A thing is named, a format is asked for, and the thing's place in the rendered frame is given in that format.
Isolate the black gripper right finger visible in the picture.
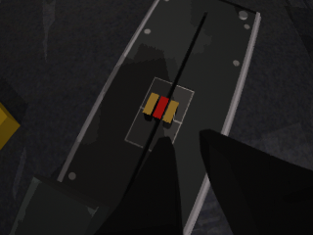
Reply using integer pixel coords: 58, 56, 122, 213
199, 129, 313, 235

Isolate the yellow cube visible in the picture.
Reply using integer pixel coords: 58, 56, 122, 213
0, 103, 20, 150

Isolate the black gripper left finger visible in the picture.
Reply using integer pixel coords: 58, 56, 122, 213
94, 136, 183, 235

